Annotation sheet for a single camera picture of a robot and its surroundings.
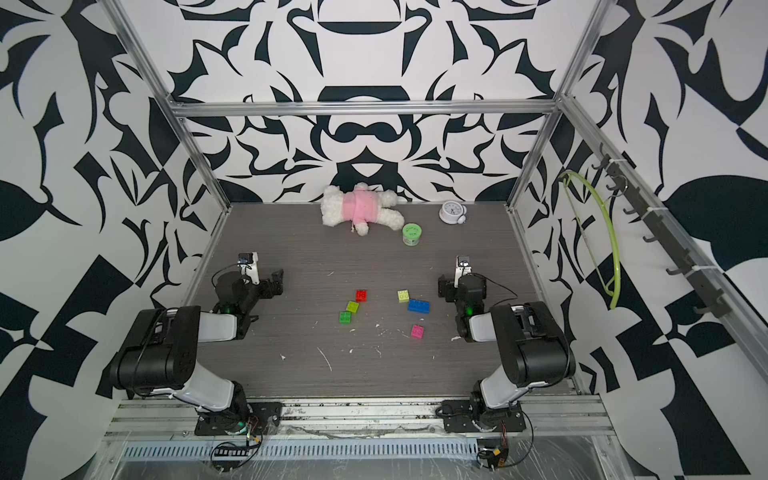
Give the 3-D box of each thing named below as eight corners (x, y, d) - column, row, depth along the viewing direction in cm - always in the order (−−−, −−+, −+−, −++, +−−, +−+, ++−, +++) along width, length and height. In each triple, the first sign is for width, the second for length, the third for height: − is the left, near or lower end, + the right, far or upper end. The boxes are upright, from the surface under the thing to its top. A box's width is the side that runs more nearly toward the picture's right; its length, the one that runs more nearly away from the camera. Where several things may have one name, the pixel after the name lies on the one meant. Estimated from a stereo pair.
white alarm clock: (440, 223, 115) (441, 218, 113) (437, 206, 121) (438, 201, 119) (467, 223, 115) (468, 218, 113) (463, 206, 121) (464, 201, 119)
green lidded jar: (402, 245, 107) (403, 240, 105) (402, 228, 112) (402, 223, 110) (421, 245, 107) (422, 240, 105) (420, 228, 112) (420, 223, 110)
